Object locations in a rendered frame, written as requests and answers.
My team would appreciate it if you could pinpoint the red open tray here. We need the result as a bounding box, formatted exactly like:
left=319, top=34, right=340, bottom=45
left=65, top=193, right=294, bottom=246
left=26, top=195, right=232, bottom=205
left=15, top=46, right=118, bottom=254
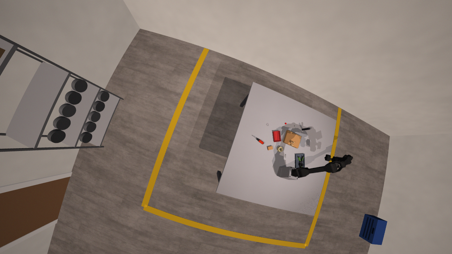
left=273, top=131, right=281, bottom=142

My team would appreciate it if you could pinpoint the light wooden board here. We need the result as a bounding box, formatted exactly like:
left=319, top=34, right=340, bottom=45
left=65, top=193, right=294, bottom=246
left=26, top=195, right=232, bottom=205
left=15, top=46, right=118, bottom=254
left=283, top=130, right=301, bottom=149

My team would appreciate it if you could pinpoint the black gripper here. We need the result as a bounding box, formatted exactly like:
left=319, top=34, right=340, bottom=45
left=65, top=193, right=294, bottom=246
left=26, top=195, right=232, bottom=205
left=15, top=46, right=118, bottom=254
left=325, top=155, right=338, bottom=161

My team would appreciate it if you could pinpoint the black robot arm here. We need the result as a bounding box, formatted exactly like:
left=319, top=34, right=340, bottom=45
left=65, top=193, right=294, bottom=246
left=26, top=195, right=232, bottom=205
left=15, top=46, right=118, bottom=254
left=291, top=155, right=353, bottom=178

